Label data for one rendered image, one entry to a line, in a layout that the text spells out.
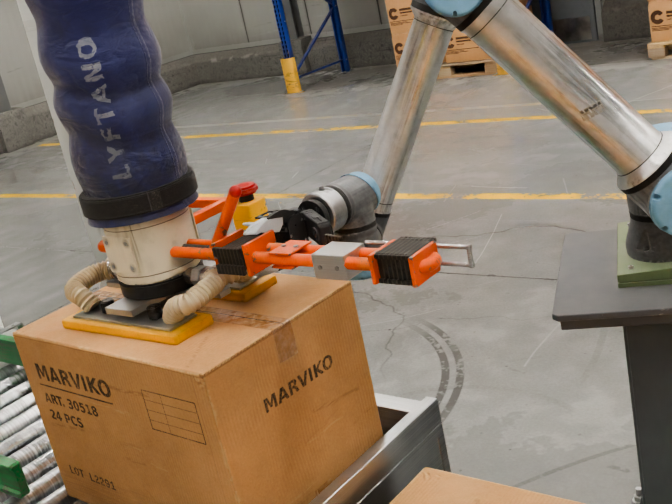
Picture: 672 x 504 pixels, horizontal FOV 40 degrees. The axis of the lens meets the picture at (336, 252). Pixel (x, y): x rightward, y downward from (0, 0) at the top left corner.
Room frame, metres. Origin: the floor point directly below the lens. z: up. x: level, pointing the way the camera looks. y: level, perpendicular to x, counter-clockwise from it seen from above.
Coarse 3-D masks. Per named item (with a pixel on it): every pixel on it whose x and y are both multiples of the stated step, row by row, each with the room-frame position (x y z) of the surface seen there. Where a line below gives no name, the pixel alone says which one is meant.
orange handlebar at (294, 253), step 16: (208, 208) 1.95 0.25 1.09; (192, 240) 1.73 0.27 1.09; (208, 240) 1.70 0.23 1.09; (176, 256) 1.69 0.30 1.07; (192, 256) 1.66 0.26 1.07; (208, 256) 1.63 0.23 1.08; (256, 256) 1.56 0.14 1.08; (272, 256) 1.53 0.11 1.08; (288, 256) 1.51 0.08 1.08; (304, 256) 1.49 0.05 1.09; (432, 256) 1.35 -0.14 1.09
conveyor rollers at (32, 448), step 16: (0, 368) 2.73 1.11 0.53; (16, 368) 2.68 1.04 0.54; (0, 384) 2.55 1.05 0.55; (16, 384) 2.57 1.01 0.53; (0, 400) 2.44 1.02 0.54; (16, 400) 2.40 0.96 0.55; (32, 400) 2.40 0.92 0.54; (0, 416) 2.33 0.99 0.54; (16, 416) 2.29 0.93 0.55; (32, 416) 2.30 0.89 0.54; (0, 432) 2.23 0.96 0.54; (16, 432) 2.25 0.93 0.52; (32, 432) 2.20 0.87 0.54; (0, 448) 2.13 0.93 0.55; (16, 448) 2.15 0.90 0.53; (32, 448) 2.10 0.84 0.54; (48, 448) 2.12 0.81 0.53; (32, 464) 2.00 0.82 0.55; (48, 464) 2.01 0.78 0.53; (32, 480) 1.97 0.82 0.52; (48, 480) 1.92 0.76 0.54; (0, 496) 1.91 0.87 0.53; (32, 496) 1.87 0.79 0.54; (48, 496) 1.83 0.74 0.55; (64, 496) 1.84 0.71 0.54
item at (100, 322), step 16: (160, 304) 1.66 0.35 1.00; (64, 320) 1.77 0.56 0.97; (80, 320) 1.75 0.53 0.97; (96, 320) 1.72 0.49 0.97; (112, 320) 1.69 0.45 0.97; (128, 320) 1.68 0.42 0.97; (144, 320) 1.66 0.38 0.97; (160, 320) 1.64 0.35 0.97; (192, 320) 1.62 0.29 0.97; (208, 320) 1.62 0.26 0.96; (128, 336) 1.64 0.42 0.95; (144, 336) 1.61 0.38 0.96; (160, 336) 1.58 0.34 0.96; (176, 336) 1.56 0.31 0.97
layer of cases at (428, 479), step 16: (416, 480) 1.60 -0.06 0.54; (432, 480) 1.59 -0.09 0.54; (448, 480) 1.57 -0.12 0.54; (464, 480) 1.56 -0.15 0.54; (480, 480) 1.55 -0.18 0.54; (400, 496) 1.55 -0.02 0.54; (416, 496) 1.54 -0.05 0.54; (432, 496) 1.53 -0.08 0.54; (448, 496) 1.52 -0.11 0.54; (464, 496) 1.51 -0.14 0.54; (480, 496) 1.50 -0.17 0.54; (496, 496) 1.49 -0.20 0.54; (512, 496) 1.48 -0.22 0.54; (528, 496) 1.47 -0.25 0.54; (544, 496) 1.46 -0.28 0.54
